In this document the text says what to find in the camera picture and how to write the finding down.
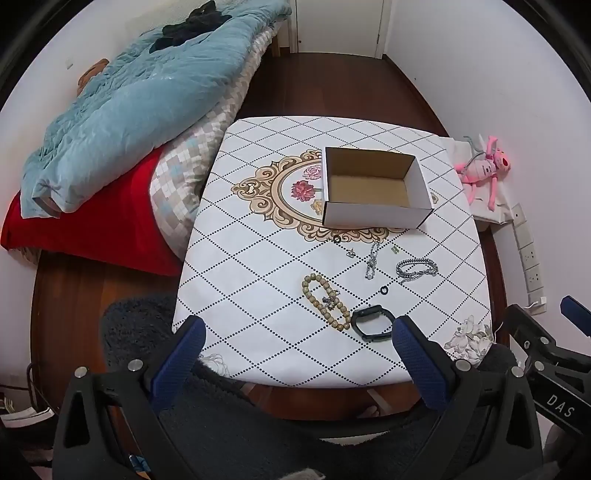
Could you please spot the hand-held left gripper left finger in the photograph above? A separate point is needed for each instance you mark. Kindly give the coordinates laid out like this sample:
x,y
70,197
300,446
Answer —
x,y
184,350

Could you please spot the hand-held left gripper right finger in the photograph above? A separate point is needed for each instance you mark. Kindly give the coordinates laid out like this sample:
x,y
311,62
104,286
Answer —
x,y
415,364

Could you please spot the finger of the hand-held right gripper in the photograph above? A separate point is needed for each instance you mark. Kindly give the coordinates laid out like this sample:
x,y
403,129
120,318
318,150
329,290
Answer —
x,y
577,314
526,330

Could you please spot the cardboard box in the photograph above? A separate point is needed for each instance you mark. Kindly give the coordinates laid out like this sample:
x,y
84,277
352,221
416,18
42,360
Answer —
x,y
369,189

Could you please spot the white power strip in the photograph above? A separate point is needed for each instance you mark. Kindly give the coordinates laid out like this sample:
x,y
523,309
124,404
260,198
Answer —
x,y
528,258

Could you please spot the diamond pattern tablecloth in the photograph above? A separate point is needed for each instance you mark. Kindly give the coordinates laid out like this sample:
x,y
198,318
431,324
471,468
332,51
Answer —
x,y
258,300

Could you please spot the red blanket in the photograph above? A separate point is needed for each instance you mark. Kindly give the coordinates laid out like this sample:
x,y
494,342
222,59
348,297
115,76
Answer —
x,y
101,221

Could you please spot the pink plush toy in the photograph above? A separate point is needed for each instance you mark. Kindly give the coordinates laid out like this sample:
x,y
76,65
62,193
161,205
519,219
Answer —
x,y
480,173

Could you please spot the checkered bed sheet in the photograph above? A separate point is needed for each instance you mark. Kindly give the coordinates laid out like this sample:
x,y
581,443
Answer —
x,y
184,184

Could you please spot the grey clothes hanger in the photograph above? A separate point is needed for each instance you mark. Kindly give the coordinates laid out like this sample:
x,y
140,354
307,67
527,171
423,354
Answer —
x,y
472,159

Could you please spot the light blue quilt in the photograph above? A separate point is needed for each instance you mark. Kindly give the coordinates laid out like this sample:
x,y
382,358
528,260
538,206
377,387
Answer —
x,y
138,115

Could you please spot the brown plush toy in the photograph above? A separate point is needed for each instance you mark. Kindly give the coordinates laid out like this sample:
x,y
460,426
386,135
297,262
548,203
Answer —
x,y
92,74

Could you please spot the black clothes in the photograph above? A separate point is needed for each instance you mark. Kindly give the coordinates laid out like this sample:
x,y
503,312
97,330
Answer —
x,y
194,25

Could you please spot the white door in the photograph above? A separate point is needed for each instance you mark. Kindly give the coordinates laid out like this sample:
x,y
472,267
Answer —
x,y
339,23

